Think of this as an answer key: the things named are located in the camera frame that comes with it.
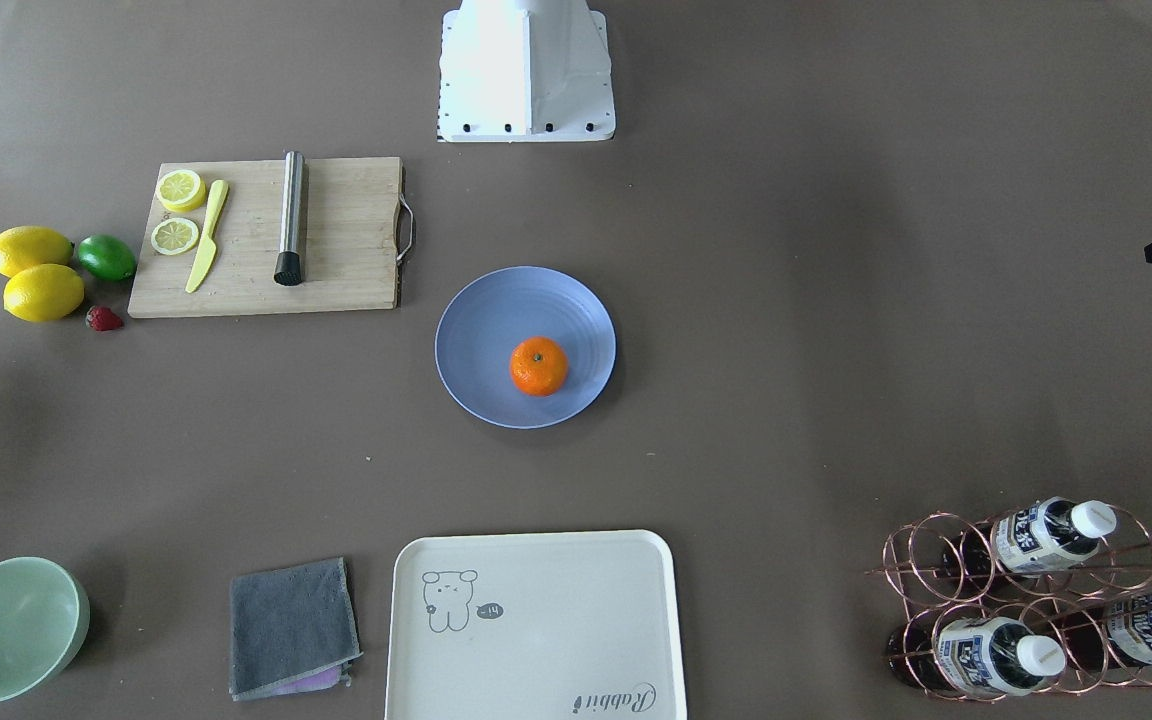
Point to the orange fruit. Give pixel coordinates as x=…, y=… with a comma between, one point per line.
x=538, y=366

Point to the blue plate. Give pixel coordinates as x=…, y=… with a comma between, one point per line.
x=486, y=320

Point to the tea bottle top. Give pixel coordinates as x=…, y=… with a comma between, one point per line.
x=1048, y=535

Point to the tea bottle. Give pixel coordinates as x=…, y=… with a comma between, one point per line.
x=1113, y=636
x=975, y=658
x=1048, y=535

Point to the cream rabbit tray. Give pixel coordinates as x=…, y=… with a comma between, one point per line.
x=567, y=625

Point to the wooden cutting board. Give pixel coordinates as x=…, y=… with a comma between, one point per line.
x=349, y=251

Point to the steel muddler black tip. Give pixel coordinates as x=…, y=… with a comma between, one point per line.
x=290, y=266

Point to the yellow plastic knife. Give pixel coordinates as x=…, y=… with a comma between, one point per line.
x=207, y=247

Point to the grey folded cloth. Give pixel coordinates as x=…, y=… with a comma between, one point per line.
x=292, y=631

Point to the lemon half upper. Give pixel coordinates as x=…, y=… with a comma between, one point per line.
x=181, y=190

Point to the lemon half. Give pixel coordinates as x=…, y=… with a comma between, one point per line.
x=181, y=190
x=174, y=236

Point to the lemon half lower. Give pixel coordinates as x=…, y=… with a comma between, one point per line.
x=174, y=236

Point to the green lime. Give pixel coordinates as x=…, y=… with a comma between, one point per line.
x=107, y=258

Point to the red strawberry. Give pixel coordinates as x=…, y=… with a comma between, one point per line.
x=103, y=319

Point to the yellow lemon lower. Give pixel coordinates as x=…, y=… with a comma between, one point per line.
x=43, y=293

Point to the yellow lemon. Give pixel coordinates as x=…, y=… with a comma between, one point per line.
x=30, y=245
x=43, y=293

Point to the yellow lemon upper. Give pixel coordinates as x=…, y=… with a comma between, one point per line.
x=30, y=245

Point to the green bowl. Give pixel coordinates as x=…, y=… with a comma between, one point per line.
x=44, y=619

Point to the copper wire bottle rack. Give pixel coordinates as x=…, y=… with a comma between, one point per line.
x=1052, y=597

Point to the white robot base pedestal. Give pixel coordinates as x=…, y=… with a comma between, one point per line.
x=525, y=72

